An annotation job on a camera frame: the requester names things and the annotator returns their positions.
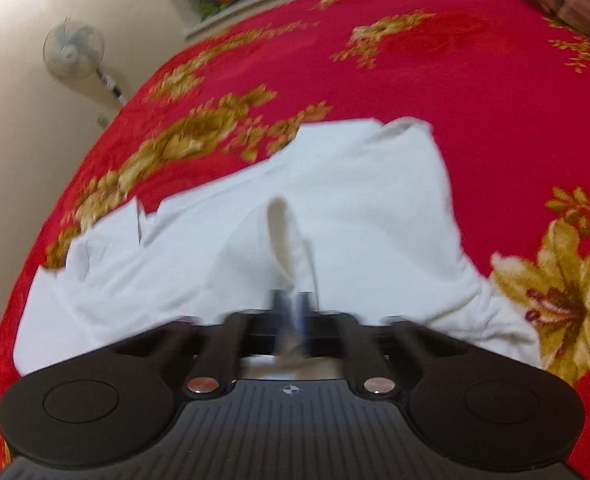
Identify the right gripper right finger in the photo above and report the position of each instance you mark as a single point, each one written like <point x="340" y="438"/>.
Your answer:
<point x="471" y="405"/>

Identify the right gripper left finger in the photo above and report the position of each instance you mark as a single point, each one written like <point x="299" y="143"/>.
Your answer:
<point x="111" y="403"/>

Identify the white t-shirt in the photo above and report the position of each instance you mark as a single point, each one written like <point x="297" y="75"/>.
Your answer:
<point x="357" y="214"/>

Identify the red floral bed blanket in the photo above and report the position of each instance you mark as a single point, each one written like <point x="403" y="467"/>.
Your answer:
<point x="506" y="88"/>

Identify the white standing fan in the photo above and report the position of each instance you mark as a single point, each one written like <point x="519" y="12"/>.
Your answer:
<point x="75" y="50"/>

